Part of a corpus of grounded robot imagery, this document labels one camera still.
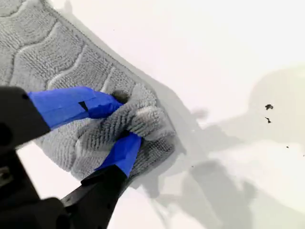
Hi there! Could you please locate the grey striped towel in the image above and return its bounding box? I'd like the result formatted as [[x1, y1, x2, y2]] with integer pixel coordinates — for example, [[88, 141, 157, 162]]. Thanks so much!
[[0, 0, 177, 182]]

